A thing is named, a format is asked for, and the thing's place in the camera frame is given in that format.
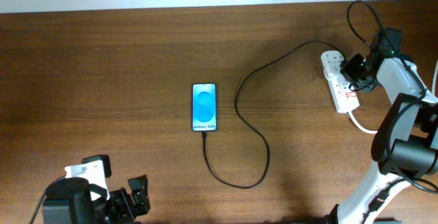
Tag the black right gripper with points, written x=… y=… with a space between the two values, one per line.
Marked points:
x=371 y=65

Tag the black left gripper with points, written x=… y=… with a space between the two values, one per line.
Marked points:
x=128 y=212

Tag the blue Samsung Galaxy phone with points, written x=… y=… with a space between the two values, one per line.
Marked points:
x=204 y=108

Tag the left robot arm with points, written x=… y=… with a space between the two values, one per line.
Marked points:
x=77 y=201

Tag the white USB charger adapter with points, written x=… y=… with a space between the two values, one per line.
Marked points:
x=332 y=71

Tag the white power strip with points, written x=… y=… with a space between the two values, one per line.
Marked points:
x=344 y=99

